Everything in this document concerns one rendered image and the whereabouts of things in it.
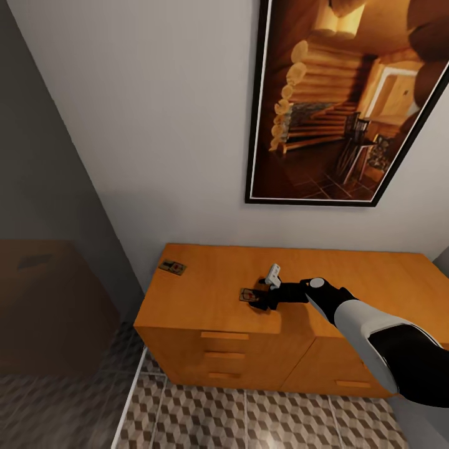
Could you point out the cabinet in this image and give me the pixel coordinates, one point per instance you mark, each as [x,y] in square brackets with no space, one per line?
[202,335]

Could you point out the mousetrap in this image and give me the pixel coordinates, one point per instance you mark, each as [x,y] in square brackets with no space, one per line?
[172,267]
[250,295]

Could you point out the shower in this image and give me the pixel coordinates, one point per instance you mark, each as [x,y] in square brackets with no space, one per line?
[128,401]

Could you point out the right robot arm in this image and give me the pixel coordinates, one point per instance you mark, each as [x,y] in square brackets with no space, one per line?
[403,357]

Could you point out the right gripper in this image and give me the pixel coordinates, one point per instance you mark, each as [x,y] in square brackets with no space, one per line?
[274,296]

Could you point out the door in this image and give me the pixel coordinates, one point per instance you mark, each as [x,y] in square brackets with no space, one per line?
[68,296]

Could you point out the picture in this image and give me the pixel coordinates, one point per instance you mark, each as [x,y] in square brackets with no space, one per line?
[342,89]

